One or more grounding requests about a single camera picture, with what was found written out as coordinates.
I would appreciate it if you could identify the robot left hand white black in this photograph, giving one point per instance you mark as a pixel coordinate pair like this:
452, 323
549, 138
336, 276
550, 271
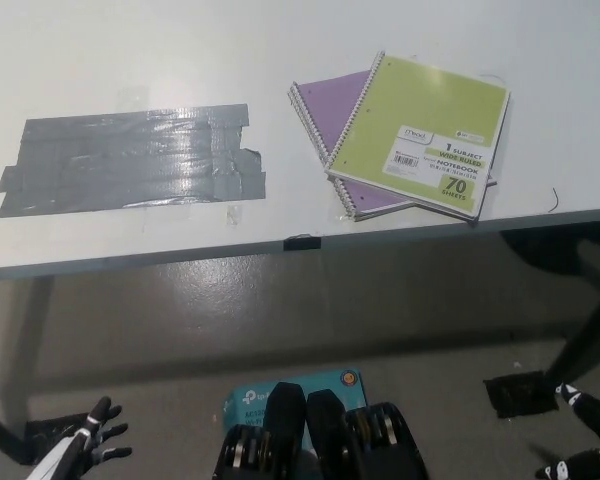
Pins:
80, 445

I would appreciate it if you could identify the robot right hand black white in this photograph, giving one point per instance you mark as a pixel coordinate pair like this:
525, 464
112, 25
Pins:
587, 409

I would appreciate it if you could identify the green Mead spiral notebook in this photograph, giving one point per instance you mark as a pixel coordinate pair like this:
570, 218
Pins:
420, 105

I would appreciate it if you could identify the robot body black blocks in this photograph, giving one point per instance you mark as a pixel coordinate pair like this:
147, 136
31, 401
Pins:
330, 440

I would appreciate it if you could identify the teal TP-Link box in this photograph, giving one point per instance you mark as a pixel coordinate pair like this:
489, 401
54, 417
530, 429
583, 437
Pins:
252, 400

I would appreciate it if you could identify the clear tape scrap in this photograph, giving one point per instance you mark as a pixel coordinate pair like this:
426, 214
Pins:
233, 215

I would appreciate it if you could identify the small black tape strip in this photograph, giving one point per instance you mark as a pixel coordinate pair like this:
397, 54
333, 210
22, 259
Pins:
302, 243

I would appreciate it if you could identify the thin dark hair strand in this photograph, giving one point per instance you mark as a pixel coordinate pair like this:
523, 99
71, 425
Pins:
495, 76

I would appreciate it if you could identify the purple spiral notebook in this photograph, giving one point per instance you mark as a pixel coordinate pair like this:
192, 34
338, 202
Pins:
325, 107

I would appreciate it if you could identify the grey duct tape patch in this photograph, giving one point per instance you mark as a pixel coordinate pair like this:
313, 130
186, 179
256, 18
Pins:
130, 160

